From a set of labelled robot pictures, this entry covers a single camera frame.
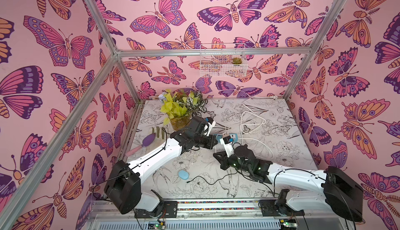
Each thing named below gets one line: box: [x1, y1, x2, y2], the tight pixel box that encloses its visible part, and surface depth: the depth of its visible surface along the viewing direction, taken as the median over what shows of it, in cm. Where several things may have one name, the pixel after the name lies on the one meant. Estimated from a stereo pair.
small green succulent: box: [231, 57, 243, 65], surface depth 95 cm
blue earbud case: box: [178, 169, 190, 180], surface depth 85 cm
